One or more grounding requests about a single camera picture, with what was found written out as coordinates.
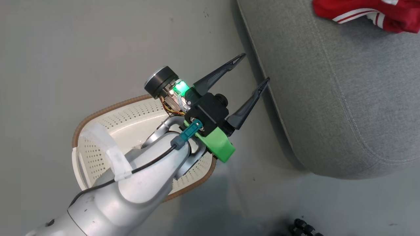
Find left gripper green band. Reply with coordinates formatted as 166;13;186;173
144;53;270;163

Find red white striped garment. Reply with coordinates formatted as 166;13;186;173
312;0;420;34

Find white perforated laundry basket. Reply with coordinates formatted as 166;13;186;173
72;94;217;203

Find grey fabric sofa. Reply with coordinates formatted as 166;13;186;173
236;0;420;179

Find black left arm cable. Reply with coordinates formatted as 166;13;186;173
70;119;203;205

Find white tape strap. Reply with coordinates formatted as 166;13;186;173
80;124;134;182

